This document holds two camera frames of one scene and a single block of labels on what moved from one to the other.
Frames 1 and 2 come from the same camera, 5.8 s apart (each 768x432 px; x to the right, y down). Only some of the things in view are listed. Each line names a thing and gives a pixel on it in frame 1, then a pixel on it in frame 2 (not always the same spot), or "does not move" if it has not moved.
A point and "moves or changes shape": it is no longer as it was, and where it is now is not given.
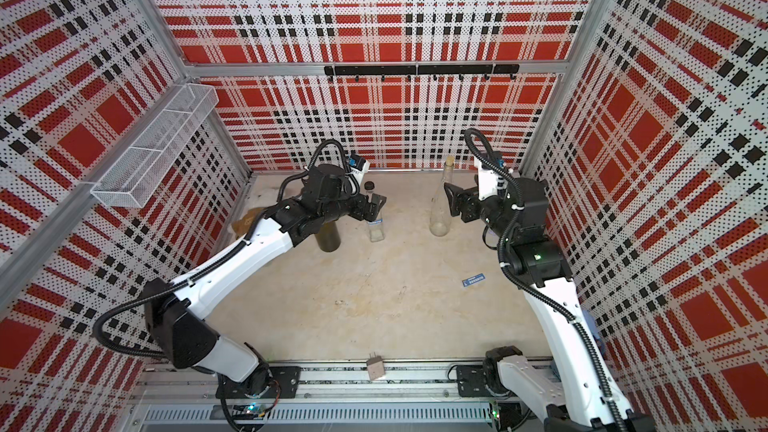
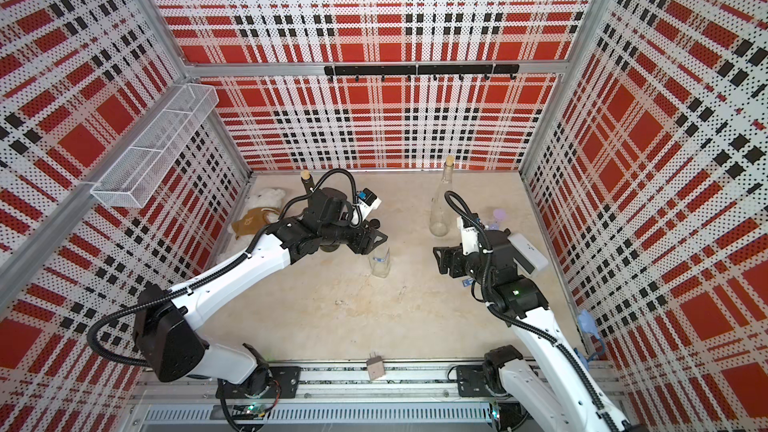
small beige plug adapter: x=375 y=366 does not move
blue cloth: x=592 y=324 does not move
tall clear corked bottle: x=440 y=217 does not move
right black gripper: x=467 y=199 → x=456 y=257
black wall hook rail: x=409 y=71 does not move
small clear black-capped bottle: x=376 y=228 moves or changes shape
